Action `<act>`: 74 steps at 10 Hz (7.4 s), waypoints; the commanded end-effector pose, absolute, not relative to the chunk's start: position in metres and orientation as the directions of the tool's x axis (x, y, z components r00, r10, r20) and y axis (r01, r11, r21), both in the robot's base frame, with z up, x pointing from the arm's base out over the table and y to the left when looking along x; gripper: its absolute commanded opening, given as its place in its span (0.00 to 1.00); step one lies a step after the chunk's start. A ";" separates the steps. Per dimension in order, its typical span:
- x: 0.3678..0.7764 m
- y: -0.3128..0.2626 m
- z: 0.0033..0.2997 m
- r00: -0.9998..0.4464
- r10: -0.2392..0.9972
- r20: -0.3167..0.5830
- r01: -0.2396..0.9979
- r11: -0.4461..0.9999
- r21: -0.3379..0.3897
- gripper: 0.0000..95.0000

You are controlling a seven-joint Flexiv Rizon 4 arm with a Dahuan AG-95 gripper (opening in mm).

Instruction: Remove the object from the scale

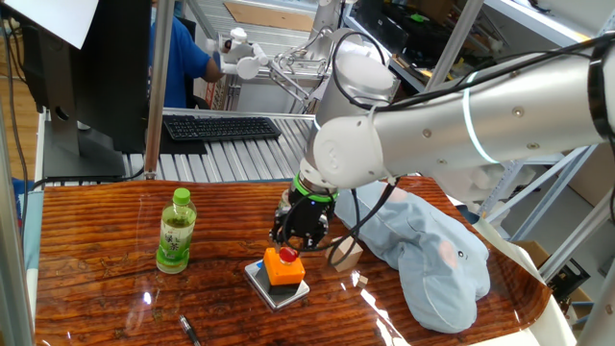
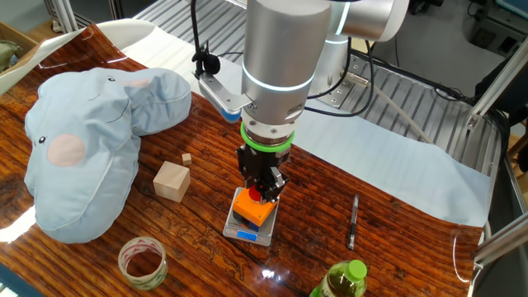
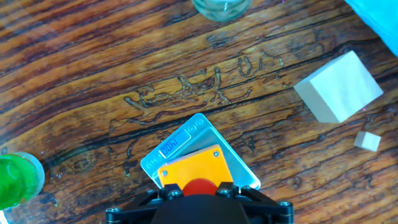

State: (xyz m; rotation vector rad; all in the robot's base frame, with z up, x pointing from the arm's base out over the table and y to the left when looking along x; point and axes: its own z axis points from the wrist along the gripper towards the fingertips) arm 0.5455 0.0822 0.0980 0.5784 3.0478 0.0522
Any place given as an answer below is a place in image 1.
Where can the white paper on monitor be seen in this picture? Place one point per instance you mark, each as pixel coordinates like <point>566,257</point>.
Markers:
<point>53,19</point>

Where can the silver background robot column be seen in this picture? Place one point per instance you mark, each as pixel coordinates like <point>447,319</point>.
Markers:
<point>327,19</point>

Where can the person forearm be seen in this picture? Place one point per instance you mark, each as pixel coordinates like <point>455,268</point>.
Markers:
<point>211,74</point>

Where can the black computer monitor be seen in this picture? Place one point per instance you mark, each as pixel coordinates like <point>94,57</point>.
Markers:
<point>115,72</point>

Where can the white backing sheet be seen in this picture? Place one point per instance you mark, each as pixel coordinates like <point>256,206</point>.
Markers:
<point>543,327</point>

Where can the black desk pad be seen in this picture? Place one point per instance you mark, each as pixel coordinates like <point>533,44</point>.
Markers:
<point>182,146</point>

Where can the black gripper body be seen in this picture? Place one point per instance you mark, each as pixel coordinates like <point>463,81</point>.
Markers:
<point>310,216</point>

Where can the black pen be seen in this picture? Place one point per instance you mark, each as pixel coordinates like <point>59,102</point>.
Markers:
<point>189,329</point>

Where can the person in blue shirt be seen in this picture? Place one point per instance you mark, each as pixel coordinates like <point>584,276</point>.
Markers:
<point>178,62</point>

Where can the grey metal shelf frame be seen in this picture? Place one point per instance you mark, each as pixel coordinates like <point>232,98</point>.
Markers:
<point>552,192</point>

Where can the white foam packing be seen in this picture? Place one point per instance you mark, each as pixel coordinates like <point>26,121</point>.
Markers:
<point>480,185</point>

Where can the silver haptic device linkage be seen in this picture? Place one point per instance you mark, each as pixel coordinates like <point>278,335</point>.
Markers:
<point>288,72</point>

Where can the cardboard box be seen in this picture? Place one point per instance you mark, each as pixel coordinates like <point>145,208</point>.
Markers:
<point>533,250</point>

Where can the orange box with red button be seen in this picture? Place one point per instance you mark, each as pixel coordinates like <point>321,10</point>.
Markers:
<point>283,271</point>

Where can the silver digital scale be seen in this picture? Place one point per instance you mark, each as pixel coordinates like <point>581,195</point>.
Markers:
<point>281,300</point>

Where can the green tea bottle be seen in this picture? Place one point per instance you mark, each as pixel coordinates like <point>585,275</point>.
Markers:
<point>175,240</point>

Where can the black keyboard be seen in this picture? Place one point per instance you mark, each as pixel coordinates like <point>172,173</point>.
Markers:
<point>221,128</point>

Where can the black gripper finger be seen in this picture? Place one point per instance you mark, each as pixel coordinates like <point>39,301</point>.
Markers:
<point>279,235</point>
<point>316,240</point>

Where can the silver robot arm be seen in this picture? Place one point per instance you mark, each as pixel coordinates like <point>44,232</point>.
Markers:
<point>480,125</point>

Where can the large wooden cube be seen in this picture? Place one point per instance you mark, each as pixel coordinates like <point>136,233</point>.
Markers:
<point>353,257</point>

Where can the wood pattern table mat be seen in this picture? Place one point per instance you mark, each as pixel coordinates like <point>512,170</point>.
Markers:
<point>120,288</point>

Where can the small wooden cube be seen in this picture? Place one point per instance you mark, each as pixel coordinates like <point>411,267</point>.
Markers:
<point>362,281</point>

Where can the light blue elephant plush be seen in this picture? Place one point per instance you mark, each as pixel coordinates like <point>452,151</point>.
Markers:
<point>432,269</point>

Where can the grey frame post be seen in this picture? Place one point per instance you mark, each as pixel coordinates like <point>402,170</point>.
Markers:
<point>12,264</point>

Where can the round silver vertical post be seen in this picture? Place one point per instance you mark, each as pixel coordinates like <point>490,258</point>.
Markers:
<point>158,96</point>

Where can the brown board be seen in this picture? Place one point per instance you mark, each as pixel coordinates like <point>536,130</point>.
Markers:
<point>269,17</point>

